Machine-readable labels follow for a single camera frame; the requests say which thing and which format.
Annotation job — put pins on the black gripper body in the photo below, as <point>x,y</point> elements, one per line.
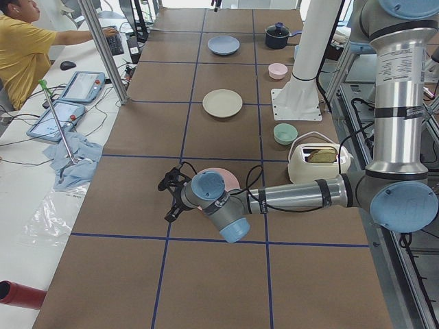
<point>178,200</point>

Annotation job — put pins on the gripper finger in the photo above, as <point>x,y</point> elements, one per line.
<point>177,211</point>
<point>169,216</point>

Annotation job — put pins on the pink plate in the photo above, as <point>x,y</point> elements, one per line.
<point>230,180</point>

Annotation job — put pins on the blue plate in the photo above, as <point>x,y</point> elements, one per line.
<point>223,45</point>

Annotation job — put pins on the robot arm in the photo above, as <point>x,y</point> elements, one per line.
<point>393,187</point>

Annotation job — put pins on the cream plate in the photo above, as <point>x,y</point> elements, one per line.
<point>222,103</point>

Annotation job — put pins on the reacher grabber stick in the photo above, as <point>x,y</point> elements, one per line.
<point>72,159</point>

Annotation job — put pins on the light blue cloth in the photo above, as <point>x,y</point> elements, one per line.
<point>69,174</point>

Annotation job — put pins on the green bowl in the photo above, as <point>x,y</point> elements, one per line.
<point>284,133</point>

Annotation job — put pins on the clear plastic bag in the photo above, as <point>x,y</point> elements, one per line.
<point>53,221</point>

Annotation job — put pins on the far teach pendant tablet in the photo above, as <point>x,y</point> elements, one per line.
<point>83,87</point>

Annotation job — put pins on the teach pendant tablet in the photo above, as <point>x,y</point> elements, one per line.
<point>68,115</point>
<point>83,87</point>

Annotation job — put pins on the cream toaster with bread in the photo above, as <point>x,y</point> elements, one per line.
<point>314,156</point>

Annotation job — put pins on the near teach pendant tablet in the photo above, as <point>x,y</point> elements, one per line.
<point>68,115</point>

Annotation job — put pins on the black keyboard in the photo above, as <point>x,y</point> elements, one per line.
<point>115,44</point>

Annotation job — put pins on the pink bowl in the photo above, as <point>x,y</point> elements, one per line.
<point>277,71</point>

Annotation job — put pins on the black computer mouse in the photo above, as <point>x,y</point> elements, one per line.
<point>66,65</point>

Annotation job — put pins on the dark blue pot with lid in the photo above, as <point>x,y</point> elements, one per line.
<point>277,35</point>

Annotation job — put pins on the light blue cup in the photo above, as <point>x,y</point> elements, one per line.
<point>296,50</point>

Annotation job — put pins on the red cylinder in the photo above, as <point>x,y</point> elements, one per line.
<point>14,294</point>

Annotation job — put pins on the person in yellow shirt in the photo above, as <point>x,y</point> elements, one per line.
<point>25,49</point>

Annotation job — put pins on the white camera stand base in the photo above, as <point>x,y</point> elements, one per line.
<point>298,100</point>

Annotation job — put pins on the aluminium frame post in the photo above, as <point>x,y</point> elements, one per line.
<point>99,38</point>

